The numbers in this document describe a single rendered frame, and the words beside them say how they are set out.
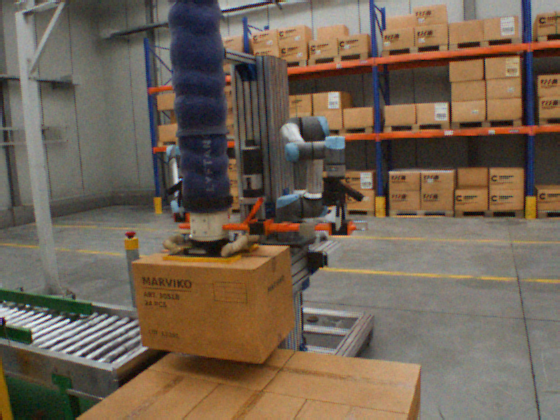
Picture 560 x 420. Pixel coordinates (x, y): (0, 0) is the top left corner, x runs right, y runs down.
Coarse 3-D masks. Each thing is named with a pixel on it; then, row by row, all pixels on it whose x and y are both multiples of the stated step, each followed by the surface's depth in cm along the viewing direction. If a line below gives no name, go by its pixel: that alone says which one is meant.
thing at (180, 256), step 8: (184, 248) 200; (168, 256) 199; (176, 256) 198; (184, 256) 197; (192, 256) 195; (200, 256) 194; (208, 256) 193; (216, 256) 192; (224, 256) 191; (232, 256) 193; (240, 256) 196
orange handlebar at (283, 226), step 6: (228, 216) 229; (282, 222) 192; (288, 222) 191; (180, 228) 208; (186, 228) 206; (222, 228) 199; (228, 228) 198; (234, 228) 197; (240, 228) 196; (246, 228) 195; (270, 228) 191; (276, 228) 190; (282, 228) 189; (288, 228) 188; (294, 228) 187; (318, 228) 183; (324, 228) 183; (354, 228) 180
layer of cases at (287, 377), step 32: (288, 352) 220; (128, 384) 195; (160, 384) 194; (192, 384) 193; (224, 384) 193; (256, 384) 191; (288, 384) 190; (320, 384) 188; (352, 384) 186; (384, 384) 184; (416, 384) 183; (96, 416) 170; (128, 416) 170; (160, 416) 170; (192, 416) 169; (224, 416) 168; (256, 416) 167; (288, 416) 166; (320, 416) 165; (352, 416) 164; (384, 416) 162; (416, 416) 187
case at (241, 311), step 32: (160, 256) 208; (256, 256) 197; (288, 256) 212; (160, 288) 195; (192, 288) 189; (224, 288) 184; (256, 288) 179; (288, 288) 212; (160, 320) 198; (192, 320) 192; (224, 320) 186; (256, 320) 180; (288, 320) 211; (192, 352) 194; (224, 352) 188; (256, 352) 182
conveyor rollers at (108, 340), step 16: (0, 304) 313; (16, 304) 307; (0, 320) 277; (16, 320) 278; (32, 320) 279; (48, 320) 280; (64, 320) 273; (80, 320) 273; (96, 320) 273; (112, 320) 274; (128, 320) 274; (32, 336) 250; (48, 336) 250; (64, 336) 250; (80, 336) 250; (96, 336) 249; (112, 336) 249; (128, 336) 248; (64, 352) 229; (80, 352) 228; (96, 352) 227; (112, 352) 226; (128, 352) 226
